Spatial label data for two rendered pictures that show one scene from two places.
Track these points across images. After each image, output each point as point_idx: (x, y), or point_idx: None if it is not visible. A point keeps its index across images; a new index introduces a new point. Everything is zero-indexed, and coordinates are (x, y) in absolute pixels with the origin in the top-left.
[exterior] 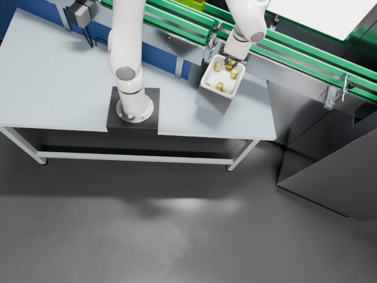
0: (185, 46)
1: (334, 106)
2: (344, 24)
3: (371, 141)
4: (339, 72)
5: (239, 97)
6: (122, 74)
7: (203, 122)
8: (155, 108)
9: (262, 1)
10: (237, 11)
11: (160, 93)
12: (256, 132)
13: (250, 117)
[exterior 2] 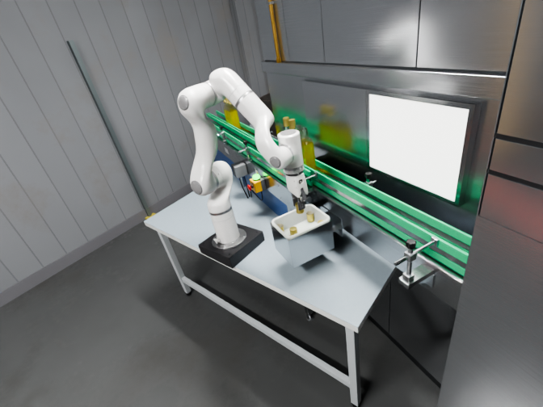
0: (287, 193)
1: (447, 300)
2: (444, 178)
3: (468, 367)
4: (426, 236)
5: (344, 266)
6: (193, 187)
7: (281, 274)
8: (243, 243)
9: (285, 135)
10: (255, 139)
11: (267, 239)
12: (334, 309)
13: (340, 291)
